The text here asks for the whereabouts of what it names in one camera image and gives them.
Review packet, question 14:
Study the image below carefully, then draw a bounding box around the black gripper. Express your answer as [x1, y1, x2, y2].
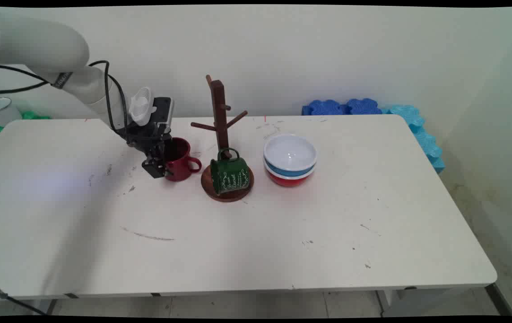
[125, 122, 174, 179]

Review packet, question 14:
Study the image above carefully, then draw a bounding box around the green mug with white lettering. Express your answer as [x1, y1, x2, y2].
[210, 148, 251, 195]

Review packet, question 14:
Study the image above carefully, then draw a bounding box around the red mug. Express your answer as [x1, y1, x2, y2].
[163, 137, 203, 182]

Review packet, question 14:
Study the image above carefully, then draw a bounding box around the wooden mug tree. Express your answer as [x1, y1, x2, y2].
[190, 74, 255, 203]

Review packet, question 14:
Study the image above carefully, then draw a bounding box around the red bowl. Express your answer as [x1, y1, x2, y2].
[264, 168, 315, 188]

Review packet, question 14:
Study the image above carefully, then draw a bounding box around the white bowl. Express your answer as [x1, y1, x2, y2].
[263, 134, 318, 172]

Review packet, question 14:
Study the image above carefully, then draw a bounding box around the blue bowl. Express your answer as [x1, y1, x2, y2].
[265, 161, 316, 177]

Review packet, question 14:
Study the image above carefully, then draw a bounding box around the white enamel mug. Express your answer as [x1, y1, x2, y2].
[0, 97, 23, 128]

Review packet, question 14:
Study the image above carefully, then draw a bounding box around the dark blue foam mat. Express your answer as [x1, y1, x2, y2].
[346, 98, 382, 115]
[302, 100, 349, 116]

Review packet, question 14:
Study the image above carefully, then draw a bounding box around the grey table leg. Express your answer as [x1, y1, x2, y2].
[32, 299, 58, 316]

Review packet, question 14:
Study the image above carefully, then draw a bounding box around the light blue foam mat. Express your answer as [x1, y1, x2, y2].
[412, 127, 446, 175]
[380, 105, 426, 133]

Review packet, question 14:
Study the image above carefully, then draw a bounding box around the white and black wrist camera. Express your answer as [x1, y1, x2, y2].
[129, 87, 175, 135]

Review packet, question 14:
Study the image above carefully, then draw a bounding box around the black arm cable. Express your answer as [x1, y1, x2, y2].
[0, 60, 130, 140]

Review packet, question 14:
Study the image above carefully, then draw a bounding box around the grey strap with lettering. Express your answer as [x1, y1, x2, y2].
[52, 71, 74, 89]

